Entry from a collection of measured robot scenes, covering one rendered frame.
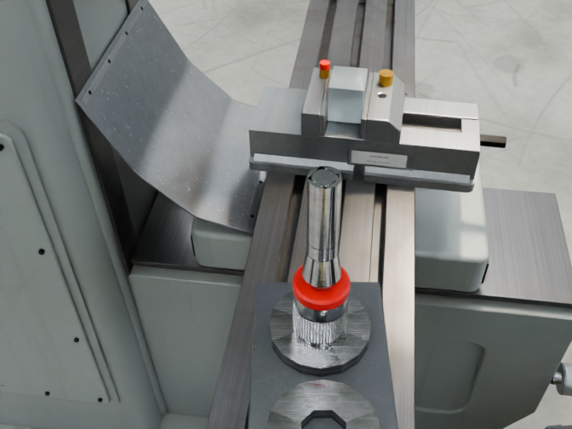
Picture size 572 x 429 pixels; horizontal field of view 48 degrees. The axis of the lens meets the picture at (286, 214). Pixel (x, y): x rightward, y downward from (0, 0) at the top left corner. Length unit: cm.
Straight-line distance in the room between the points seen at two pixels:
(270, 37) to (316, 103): 228
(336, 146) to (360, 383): 50
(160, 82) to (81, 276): 35
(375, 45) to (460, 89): 162
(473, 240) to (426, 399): 44
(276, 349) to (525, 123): 232
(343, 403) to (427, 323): 66
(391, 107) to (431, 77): 202
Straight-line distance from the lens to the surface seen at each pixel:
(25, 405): 162
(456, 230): 111
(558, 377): 135
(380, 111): 97
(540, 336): 123
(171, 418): 161
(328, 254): 49
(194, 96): 119
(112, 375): 140
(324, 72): 102
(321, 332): 55
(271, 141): 100
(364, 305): 61
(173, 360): 141
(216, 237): 109
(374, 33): 138
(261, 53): 312
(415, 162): 99
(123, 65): 107
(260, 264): 89
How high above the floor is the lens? 160
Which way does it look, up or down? 45 degrees down
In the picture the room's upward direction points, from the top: 1 degrees counter-clockwise
